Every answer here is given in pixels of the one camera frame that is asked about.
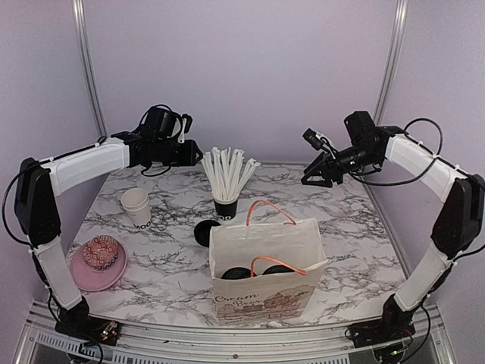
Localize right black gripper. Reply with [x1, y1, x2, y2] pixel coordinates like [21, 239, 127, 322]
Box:
[301, 143, 379, 187]

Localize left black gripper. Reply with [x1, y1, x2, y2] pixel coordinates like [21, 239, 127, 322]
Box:
[155, 138, 203, 166]

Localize kraft paper bag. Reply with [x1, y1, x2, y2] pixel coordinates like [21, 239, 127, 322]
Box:
[208, 212, 328, 325]

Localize white paper coffee cup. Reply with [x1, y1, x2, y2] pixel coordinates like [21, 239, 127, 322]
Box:
[221, 267, 252, 280]

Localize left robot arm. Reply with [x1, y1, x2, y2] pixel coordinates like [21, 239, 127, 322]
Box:
[1, 104, 202, 337]

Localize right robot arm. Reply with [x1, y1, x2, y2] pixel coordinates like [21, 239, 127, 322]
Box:
[302, 111, 484, 340]

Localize bundle of white wrapped straws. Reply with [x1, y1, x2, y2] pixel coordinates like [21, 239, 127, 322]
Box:
[202, 146, 261, 203]

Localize black cup holding straws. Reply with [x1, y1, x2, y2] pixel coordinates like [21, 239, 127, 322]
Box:
[214, 197, 239, 221]

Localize stack of white paper cups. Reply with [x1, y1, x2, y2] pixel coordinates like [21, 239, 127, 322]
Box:
[120, 187, 152, 230]

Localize stack of black lids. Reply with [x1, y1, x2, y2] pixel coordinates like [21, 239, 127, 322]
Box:
[194, 220, 221, 247]

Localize red patterned bowl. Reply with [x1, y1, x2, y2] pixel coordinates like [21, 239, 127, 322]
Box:
[82, 235, 118, 270]

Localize pink plate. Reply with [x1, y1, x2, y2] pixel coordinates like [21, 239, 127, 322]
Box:
[69, 243, 127, 293]

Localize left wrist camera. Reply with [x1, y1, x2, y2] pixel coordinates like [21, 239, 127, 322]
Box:
[177, 114, 192, 144]

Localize left aluminium frame post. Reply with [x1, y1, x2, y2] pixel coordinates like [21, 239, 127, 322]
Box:
[72, 0, 108, 137]

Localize aluminium frame post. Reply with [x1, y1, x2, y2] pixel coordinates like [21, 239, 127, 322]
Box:
[374, 0, 409, 125]
[72, 0, 108, 137]

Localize right aluminium frame post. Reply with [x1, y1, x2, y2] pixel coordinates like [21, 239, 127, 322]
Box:
[374, 0, 409, 125]

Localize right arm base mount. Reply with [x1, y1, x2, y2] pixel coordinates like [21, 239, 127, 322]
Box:
[345, 294, 418, 348]

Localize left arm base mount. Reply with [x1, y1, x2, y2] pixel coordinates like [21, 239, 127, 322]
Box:
[55, 297, 121, 346]

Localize front aluminium rail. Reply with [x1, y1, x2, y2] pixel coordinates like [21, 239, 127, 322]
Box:
[13, 302, 456, 363]

